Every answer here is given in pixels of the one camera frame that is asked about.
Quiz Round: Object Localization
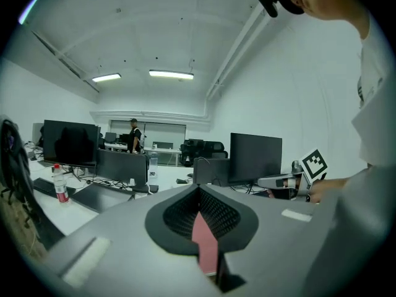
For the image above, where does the pink desk mat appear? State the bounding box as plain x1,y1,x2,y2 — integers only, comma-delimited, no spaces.
191,212,219,277

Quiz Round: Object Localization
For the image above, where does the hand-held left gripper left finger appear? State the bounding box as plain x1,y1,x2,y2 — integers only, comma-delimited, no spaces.
41,184,225,297

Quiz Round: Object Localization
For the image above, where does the person's head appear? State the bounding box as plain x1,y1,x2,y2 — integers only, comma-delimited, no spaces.
283,0,372,40

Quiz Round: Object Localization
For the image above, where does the black head-mounted camera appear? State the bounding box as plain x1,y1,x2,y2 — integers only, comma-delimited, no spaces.
255,0,280,19

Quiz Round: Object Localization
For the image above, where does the dark grey laptop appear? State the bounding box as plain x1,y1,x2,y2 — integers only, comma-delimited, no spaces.
70,183,136,213

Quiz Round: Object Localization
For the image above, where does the black computer monitor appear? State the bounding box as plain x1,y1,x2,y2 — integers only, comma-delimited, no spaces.
230,132,283,194
42,119,101,182
97,148,159,194

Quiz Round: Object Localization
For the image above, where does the clear water bottle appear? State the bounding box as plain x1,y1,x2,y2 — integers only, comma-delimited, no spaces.
148,152,159,179

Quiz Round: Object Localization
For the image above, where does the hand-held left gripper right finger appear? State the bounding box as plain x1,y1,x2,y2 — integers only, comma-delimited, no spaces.
197,184,337,297

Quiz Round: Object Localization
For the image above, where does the person's white shirt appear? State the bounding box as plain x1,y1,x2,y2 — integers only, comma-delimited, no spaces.
309,11,396,297

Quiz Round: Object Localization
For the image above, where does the black office chair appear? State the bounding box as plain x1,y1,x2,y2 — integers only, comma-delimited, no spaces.
0,114,43,228
178,138,229,168

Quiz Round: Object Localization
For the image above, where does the red label water bottle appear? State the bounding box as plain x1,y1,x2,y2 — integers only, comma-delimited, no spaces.
51,163,71,204

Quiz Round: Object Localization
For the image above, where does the black keyboard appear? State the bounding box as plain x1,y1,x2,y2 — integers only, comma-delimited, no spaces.
32,177,77,199

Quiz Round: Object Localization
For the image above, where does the dark grey monitor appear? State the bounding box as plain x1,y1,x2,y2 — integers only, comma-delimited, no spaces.
192,158,231,187

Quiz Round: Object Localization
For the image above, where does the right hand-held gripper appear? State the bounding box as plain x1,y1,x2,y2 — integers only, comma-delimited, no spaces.
258,148,328,202

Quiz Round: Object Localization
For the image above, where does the person's right forearm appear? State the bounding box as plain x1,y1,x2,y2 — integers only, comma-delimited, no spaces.
309,177,352,204

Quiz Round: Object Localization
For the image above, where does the white ceiling pipe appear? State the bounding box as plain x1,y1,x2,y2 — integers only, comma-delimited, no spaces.
205,0,273,101

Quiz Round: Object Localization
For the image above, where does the fluorescent ceiling light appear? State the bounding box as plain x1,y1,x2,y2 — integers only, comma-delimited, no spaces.
148,69,195,80
92,72,123,84

